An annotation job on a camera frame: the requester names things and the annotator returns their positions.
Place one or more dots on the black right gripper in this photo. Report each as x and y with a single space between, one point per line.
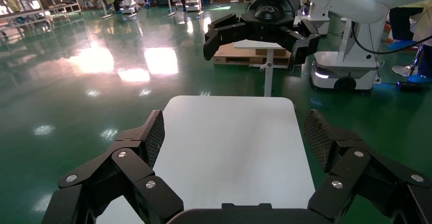
270 13

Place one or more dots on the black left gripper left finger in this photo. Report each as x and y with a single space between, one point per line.
128 168

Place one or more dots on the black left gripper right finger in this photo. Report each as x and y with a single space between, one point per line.
354 172

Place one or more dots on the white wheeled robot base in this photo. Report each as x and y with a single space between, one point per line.
344 67

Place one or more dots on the wooden pallet with box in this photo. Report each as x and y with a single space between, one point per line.
233 55

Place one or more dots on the black power brick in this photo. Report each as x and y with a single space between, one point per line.
408 86

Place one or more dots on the metal stool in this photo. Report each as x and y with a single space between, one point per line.
403 70

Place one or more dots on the person with blue shoe covers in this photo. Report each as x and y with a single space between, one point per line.
403 23

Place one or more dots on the small white pedestal table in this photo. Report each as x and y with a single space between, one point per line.
253 44

